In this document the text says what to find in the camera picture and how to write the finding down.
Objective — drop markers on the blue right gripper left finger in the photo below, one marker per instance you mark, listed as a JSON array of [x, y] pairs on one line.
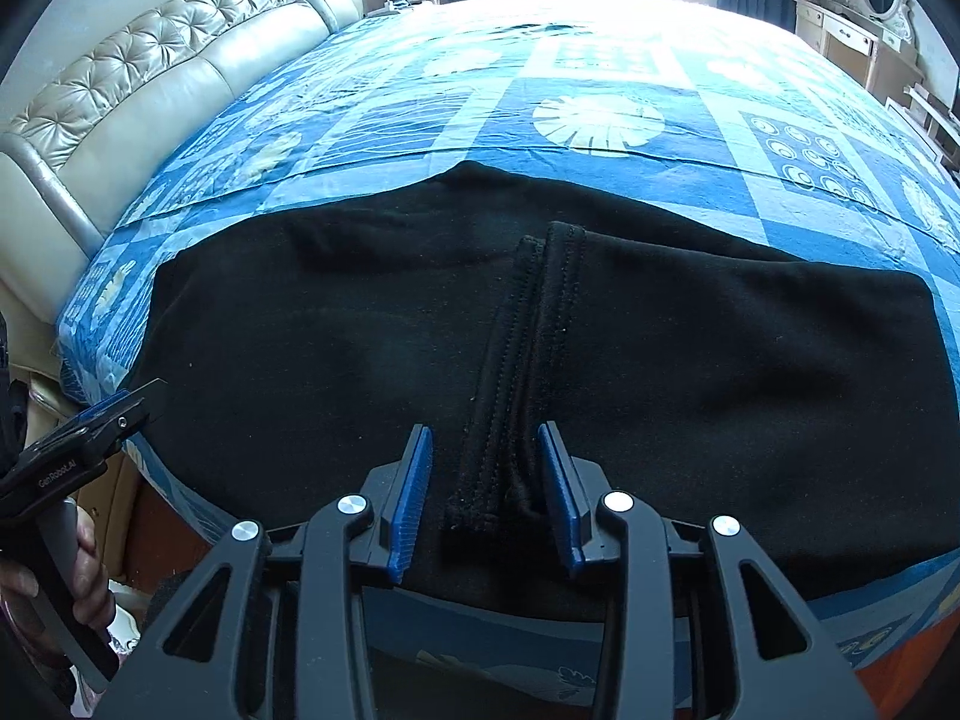
[[403, 507]]

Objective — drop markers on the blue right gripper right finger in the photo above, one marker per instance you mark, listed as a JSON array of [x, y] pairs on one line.
[[565, 498]]

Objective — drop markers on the black studded pants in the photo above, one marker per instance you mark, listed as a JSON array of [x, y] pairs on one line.
[[706, 374]]

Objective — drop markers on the left hand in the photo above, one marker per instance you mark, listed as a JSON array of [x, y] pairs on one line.
[[57, 590]]

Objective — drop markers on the cream tufted leather headboard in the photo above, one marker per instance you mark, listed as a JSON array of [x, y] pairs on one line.
[[87, 144]]

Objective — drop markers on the blue patterned bedspread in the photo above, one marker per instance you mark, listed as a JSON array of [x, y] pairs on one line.
[[726, 121]]

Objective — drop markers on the white tv cabinet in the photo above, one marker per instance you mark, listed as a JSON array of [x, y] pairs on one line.
[[931, 120]]

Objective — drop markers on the white dressing table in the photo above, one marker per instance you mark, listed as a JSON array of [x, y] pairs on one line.
[[878, 60]]

